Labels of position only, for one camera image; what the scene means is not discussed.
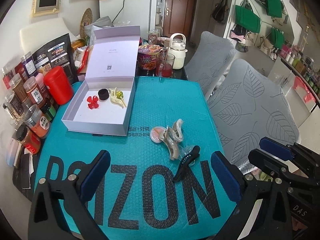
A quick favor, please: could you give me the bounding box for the red snack packet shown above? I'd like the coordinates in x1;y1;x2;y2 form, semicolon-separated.
77;46;90;73

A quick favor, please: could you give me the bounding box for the black hair tie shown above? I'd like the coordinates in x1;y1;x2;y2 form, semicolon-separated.
98;88;110;101

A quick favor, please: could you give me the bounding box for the round woven mat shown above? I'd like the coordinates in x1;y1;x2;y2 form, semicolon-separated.
79;8;93;39

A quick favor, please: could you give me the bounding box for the beige translucent claw clip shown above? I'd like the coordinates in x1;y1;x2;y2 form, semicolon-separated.
162;119;185;161

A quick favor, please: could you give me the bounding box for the white mini fridge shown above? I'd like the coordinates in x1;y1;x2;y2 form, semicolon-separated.
99;0;158;32

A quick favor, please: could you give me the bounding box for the green tote bag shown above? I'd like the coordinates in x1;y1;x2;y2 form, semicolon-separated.
235;5;262;34

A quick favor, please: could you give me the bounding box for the black banana hair clip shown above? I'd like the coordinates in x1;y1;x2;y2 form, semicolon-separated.
172;146;201;182

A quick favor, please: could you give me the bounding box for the black snack pouch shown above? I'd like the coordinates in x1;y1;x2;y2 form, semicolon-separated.
32;33;77;84

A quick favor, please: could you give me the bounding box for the beige mug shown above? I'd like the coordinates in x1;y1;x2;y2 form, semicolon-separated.
156;37;172;48

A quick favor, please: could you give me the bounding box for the cream hair clip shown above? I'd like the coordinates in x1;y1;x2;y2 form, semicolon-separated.
109;87;127;109

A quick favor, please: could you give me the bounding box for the white gift box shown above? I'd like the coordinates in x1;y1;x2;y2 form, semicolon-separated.
61;25;142;137

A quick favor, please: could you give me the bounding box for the grey leaf-pattern chair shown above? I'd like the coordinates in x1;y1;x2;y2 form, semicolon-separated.
184;31;237;100
206;59;300;173

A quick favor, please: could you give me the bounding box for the black phone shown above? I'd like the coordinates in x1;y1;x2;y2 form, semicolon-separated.
21;154;32;189

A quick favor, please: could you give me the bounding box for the dark hanging handbag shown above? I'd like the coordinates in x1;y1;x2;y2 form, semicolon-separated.
212;0;229;25

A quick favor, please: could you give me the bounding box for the glass of red drink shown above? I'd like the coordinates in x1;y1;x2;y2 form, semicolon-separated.
156;53;175;78

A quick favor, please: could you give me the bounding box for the teal printed bubble mailer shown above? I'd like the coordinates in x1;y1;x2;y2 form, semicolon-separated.
34;76;237;240

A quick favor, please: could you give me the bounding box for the pink round compact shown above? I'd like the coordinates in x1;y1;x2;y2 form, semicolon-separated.
151;127;166;144

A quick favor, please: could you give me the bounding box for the white foam board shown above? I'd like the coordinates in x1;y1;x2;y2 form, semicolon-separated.
20;19;73;53

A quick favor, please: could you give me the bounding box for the row of cosmetic bottles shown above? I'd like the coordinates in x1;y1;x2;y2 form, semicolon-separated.
277;44;320;95

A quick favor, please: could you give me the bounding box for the grey plastic bag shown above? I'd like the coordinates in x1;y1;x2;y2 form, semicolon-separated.
85;16;113;34

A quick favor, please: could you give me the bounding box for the brown door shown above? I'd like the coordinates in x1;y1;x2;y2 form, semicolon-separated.
162;0;199;42

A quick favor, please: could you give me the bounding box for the group of clear spice jars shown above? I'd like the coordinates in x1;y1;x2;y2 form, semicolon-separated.
1;51;59;154

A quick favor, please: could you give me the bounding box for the white thermos jug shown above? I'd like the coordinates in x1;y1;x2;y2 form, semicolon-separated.
167;33;189;70

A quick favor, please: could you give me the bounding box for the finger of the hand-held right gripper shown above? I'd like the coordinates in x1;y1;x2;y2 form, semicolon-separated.
248;149;313;188
259;137;320;163

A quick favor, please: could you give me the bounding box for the red plastic canister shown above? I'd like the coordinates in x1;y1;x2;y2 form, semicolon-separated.
44;66;74;105

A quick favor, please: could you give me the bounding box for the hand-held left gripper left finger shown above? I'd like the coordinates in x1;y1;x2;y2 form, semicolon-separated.
27;149;112;240

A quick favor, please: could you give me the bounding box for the pink bottle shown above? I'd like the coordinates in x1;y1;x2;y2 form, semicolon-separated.
35;73;52;98

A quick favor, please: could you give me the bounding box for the beige wall intercom panel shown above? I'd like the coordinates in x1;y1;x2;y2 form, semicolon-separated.
32;0;62;18

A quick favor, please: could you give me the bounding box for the red flower hair clip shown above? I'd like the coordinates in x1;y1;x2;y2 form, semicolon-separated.
87;95;99;110

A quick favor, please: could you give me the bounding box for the black power cable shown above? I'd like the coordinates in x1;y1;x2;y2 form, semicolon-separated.
111;0;130;23

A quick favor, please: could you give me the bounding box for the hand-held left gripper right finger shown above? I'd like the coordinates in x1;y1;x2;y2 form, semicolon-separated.
211;151;292;240

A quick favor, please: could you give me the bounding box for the instant noodle cup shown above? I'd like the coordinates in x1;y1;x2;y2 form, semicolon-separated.
137;44;163;70

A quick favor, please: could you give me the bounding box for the white pink card box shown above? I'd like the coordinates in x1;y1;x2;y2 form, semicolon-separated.
6;137;23;167

